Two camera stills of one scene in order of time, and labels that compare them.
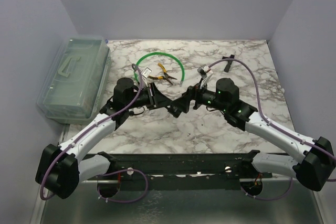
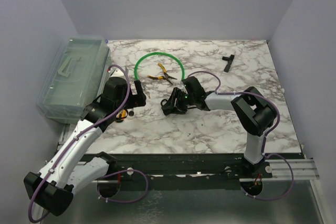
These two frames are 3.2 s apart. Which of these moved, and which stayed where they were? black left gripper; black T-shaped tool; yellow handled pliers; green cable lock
Moved: black left gripper
Stayed: yellow handled pliers; black T-shaped tool; green cable lock
